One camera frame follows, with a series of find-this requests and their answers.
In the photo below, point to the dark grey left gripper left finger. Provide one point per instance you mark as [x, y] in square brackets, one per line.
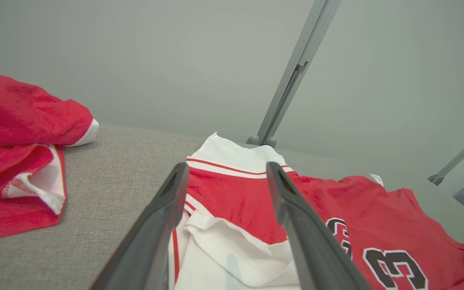
[147, 249]

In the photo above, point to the red shorts with white stripes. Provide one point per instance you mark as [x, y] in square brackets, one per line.
[14, 121]

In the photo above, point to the red Bulls basketball jersey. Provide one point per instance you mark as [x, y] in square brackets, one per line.
[232, 193]

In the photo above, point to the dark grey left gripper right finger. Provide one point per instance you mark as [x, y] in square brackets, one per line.
[316, 257]

